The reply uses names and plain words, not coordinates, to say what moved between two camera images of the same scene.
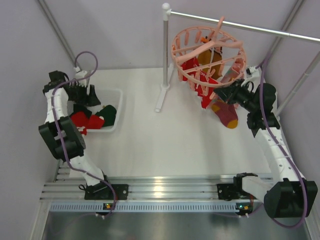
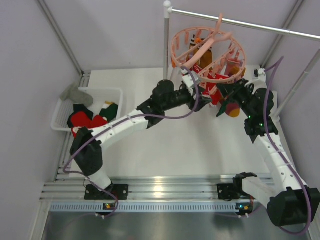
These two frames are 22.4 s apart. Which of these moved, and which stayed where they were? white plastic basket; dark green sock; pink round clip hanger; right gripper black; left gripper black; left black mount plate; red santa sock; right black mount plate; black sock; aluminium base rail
Moved: left gripper black; pink round clip hanger; dark green sock
Stayed: white plastic basket; right gripper black; red santa sock; black sock; right black mount plate; aluminium base rail; left black mount plate
